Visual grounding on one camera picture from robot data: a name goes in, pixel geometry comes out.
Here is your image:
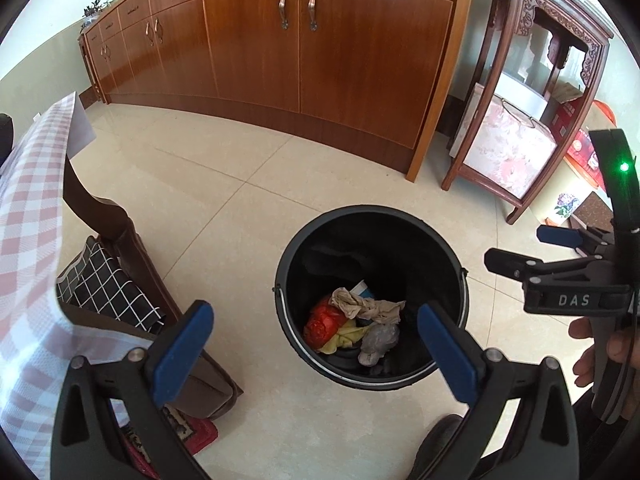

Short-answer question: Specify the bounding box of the beige paper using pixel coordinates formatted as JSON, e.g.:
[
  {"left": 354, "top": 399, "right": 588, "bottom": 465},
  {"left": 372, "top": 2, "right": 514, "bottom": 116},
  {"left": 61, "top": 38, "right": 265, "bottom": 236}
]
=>
[{"left": 331, "top": 287, "right": 407, "bottom": 325}]

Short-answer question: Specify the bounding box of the wooden sideboard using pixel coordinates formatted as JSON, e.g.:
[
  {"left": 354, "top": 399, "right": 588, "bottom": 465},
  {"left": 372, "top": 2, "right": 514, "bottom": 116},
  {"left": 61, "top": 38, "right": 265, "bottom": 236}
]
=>
[{"left": 77, "top": 0, "right": 476, "bottom": 183}]

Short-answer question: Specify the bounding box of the red patterned rug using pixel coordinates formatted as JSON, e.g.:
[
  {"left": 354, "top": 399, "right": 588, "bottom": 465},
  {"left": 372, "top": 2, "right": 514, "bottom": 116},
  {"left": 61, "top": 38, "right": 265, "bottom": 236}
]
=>
[{"left": 120, "top": 402, "right": 220, "bottom": 478}]

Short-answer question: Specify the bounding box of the red printed box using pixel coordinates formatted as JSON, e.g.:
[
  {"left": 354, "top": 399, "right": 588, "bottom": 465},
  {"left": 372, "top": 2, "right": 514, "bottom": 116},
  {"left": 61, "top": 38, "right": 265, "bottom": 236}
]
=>
[{"left": 552, "top": 100, "right": 601, "bottom": 186}]

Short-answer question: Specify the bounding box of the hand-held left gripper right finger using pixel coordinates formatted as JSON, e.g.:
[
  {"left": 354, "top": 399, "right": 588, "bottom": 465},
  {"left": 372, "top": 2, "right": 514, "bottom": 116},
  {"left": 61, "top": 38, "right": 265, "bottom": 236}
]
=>
[{"left": 416, "top": 301, "right": 583, "bottom": 480}]

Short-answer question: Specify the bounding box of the pink checked tablecloth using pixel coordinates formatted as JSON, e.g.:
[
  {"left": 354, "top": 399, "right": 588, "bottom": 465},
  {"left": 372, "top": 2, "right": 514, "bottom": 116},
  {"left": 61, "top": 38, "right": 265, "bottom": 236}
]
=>
[{"left": 0, "top": 91, "right": 166, "bottom": 456}]

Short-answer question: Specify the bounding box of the floral cream container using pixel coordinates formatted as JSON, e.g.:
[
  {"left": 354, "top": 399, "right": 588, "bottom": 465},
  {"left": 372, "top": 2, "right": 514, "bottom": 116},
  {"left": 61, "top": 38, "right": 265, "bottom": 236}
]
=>
[{"left": 545, "top": 180, "right": 596, "bottom": 226}]

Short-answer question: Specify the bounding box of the red plastic bag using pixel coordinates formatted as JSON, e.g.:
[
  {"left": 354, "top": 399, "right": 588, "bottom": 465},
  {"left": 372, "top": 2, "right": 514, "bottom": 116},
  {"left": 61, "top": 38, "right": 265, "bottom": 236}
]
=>
[{"left": 303, "top": 296, "right": 348, "bottom": 348}]

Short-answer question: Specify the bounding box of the white box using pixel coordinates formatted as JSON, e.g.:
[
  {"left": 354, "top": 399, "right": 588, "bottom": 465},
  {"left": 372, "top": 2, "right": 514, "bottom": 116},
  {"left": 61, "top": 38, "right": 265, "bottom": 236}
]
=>
[{"left": 492, "top": 71, "right": 548, "bottom": 118}]

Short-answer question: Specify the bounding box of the dark wooden table leg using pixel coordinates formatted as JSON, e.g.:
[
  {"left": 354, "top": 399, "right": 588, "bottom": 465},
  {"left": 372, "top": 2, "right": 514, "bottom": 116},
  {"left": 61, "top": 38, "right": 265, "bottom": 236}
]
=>
[{"left": 62, "top": 155, "right": 181, "bottom": 321}]

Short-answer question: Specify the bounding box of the clear plastic bag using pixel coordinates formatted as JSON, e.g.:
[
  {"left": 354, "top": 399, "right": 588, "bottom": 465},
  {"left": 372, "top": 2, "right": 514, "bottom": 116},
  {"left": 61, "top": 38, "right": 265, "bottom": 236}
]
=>
[{"left": 357, "top": 324, "right": 402, "bottom": 367}]

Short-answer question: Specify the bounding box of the carved wooden stand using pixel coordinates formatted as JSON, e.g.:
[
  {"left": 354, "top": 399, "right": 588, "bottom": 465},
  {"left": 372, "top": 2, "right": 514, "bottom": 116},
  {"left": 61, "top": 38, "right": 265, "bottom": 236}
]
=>
[{"left": 441, "top": 0, "right": 615, "bottom": 225}]

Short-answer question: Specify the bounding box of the brown cardboard box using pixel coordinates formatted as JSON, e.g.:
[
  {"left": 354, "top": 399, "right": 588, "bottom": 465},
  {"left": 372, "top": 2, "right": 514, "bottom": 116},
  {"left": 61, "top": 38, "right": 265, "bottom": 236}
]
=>
[{"left": 550, "top": 82, "right": 586, "bottom": 106}]

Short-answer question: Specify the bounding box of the black plastic bucket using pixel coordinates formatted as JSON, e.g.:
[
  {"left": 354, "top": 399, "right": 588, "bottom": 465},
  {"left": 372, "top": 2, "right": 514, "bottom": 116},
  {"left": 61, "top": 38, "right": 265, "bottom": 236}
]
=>
[{"left": 271, "top": 204, "right": 469, "bottom": 392}]

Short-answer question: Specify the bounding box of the brown cushion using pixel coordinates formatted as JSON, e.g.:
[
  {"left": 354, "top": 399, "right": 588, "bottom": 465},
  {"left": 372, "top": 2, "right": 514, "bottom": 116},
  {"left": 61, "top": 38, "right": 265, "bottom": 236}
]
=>
[{"left": 75, "top": 305, "right": 244, "bottom": 421}]

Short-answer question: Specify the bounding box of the person's right hand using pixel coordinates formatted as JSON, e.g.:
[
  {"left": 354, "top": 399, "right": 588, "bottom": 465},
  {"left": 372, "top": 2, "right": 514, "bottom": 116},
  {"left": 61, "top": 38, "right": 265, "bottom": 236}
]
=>
[{"left": 568, "top": 317, "right": 633, "bottom": 391}]

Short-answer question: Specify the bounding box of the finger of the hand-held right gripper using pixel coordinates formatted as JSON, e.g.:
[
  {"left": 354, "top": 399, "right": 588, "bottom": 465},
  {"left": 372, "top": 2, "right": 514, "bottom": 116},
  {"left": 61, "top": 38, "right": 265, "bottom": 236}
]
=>
[
  {"left": 484, "top": 247, "right": 618, "bottom": 291},
  {"left": 536, "top": 225, "right": 618, "bottom": 256}
]

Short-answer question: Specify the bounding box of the black grid cloth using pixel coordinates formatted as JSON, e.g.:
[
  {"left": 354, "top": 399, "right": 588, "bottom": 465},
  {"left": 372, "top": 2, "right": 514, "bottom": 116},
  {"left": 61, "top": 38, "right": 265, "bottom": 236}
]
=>
[{"left": 56, "top": 236, "right": 166, "bottom": 333}]

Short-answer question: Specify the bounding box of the pink floral box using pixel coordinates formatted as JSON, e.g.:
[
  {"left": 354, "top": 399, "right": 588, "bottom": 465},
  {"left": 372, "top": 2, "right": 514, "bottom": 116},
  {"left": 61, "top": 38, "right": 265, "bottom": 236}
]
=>
[{"left": 459, "top": 99, "right": 558, "bottom": 200}]

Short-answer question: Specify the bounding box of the yellow wrapper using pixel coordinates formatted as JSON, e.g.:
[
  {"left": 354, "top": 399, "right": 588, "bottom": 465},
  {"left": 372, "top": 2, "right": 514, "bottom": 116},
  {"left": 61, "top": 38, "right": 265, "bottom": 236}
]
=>
[{"left": 320, "top": 321, "right": 373, "bottom": 356}]

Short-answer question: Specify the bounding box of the brown speckled board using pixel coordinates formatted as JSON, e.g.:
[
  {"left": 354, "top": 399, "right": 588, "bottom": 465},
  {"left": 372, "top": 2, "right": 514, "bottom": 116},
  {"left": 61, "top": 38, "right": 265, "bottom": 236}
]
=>
[{"left": 570, "top": 192, "right": 616, "bottom": 233}]

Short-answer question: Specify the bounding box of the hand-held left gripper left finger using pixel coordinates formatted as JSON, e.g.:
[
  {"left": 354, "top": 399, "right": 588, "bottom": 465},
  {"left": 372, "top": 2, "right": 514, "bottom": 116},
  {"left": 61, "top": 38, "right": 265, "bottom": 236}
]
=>
[{"left": 50, "top": 300, "right": 216, "bottom": 480}]

